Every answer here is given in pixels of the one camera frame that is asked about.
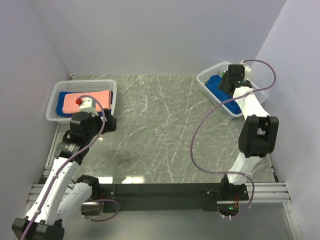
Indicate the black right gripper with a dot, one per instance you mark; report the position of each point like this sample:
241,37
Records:
222,84

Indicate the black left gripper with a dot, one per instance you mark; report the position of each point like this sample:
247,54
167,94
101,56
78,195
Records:
111,121

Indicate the blue towel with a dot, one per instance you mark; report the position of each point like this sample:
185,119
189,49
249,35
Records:
60,107
220,96

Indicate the pink panda towel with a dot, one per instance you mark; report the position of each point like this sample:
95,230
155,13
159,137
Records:
72,101

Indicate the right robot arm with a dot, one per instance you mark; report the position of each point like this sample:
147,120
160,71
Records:
259,132

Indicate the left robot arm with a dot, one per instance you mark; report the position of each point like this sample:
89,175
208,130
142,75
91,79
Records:
47,218

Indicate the white plastic basket right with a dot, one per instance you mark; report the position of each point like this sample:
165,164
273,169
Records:
207,75

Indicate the white plastic basket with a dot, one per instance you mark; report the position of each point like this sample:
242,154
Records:
207,75
54,110

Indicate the white plastic basket left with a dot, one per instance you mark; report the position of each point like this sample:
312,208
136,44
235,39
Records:
54,110

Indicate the folded blue towel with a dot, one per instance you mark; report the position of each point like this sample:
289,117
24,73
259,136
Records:
60,107

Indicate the black base bar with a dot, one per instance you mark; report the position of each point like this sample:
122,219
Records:
173,196

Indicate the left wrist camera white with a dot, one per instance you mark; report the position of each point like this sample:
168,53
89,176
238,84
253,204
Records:
87,105

